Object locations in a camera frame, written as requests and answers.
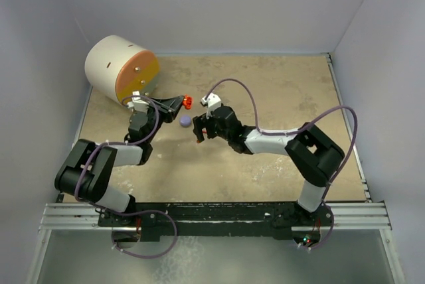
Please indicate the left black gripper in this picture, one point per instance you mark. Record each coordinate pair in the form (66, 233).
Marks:
(169, 107)

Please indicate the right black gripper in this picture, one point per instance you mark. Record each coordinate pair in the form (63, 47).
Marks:
(201, 122)

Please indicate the purple earbud charging case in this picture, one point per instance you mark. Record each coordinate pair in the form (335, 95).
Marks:
(185, 121)

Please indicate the orange earbud charging case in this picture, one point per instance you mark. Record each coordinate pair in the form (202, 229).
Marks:
(187, 102)

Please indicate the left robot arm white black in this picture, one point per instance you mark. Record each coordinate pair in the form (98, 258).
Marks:
(86, 172)

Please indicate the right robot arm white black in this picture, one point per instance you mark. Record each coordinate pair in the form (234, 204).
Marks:
(316, 156)

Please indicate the round white drawer cabinet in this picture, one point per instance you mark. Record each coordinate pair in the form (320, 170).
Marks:
(117, 67)

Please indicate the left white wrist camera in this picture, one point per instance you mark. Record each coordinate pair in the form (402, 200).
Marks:
(137, 104)

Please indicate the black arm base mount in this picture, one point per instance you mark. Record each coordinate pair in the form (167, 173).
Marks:
(285, 220)

